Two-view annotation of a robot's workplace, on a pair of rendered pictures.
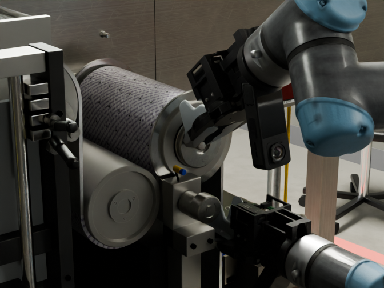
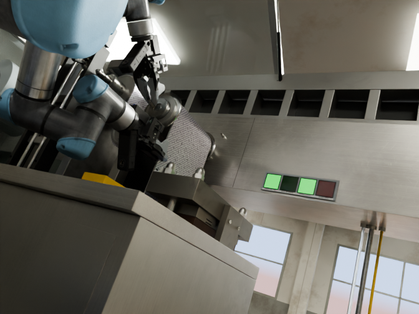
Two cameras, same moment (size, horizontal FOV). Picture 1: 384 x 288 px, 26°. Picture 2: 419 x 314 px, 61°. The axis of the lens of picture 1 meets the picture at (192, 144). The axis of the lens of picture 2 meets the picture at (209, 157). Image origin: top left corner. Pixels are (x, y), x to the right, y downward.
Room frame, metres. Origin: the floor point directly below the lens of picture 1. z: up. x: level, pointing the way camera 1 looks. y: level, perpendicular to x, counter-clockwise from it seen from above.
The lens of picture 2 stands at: (0.98, -1.07, 0.77)
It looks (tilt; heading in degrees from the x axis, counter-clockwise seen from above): 20 degrees up; 71
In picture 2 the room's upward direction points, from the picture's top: 20 degrees clockwise
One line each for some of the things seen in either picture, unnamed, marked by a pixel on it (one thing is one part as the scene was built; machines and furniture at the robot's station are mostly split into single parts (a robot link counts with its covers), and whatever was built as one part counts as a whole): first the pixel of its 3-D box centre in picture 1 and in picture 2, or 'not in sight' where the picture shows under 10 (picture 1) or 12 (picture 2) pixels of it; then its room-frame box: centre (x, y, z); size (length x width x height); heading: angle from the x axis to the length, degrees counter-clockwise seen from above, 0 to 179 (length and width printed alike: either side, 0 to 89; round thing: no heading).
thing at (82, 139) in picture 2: not in sight; (74, 131); (0.95, -0.21, 1.01); 0.11 x 0.08 x 0.11; 170
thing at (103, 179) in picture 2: not in sight; (103, 184); (1.05, -0.27, 0.91); 0.07 x 0.07 x 0.02; 36
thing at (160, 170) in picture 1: (192, 139); (161, 111); (1.15, 0.00, 1.25); 0.15 x 0.01 x 0.15; 126
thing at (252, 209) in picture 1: (272, 238); (139, 129); (1.09, -0.12, 1.12); 0.12 x 0.08 x 0.09; 36
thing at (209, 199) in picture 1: (205, 208); not in sight; (1.06, -0.02, 1.18); 0.04 x 0.02 x 0.04; 126
